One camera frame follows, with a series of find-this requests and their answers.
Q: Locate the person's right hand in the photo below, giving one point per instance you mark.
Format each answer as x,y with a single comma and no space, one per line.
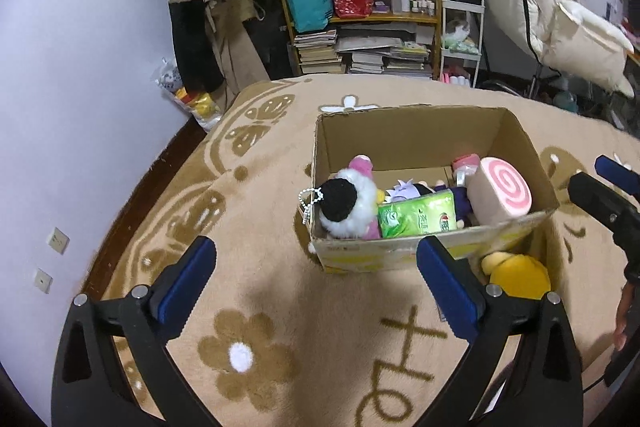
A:
626,317

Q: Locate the black hanging pants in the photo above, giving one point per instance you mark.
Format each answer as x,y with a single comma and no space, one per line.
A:
192,47

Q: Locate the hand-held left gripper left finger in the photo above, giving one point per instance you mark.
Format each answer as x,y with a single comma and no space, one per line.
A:
187,287

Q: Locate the white wall socket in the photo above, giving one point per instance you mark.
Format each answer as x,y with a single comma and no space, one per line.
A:
43,280
58,241

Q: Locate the black and white fluffy plush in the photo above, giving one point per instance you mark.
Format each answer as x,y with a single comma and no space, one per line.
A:
340,202

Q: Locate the row of small cosmetic bottles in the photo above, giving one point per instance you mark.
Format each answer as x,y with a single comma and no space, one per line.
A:
422,6

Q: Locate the cardboard box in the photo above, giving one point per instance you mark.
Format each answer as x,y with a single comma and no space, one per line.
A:
415,137

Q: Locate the beige floral blanket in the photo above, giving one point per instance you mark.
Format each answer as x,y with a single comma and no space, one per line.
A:
300,332

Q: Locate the stack of books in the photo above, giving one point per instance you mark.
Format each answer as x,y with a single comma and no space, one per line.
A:
317,54

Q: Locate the white trolley cart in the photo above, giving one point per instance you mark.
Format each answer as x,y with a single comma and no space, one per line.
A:
461,42

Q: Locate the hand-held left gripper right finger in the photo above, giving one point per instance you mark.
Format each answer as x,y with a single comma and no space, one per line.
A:
447,292

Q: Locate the black hanging garment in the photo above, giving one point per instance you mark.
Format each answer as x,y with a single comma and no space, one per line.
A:
270,32

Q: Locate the purple-haired plush doll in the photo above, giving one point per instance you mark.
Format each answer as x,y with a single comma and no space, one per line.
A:
407,193

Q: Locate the pink swirl roll cake plush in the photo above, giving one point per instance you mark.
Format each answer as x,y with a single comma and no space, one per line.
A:
505,192

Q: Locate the plastic bag of toys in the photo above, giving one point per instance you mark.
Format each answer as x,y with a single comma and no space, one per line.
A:
192,102

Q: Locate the yellow plush toy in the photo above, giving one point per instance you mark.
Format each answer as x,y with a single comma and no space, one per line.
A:
520,279

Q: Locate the pile of magazines and papers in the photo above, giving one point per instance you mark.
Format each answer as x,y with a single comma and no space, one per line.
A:
385,54

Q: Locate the green tissue pack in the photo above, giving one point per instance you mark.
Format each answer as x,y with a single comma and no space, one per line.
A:
417,217

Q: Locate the beige hanging garment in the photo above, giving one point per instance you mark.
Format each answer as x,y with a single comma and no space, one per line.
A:
237,42

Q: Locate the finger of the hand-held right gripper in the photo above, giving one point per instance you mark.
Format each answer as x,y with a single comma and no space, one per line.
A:
605,207
617,172

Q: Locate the cream pillow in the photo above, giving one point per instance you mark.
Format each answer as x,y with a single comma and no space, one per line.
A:
585,42

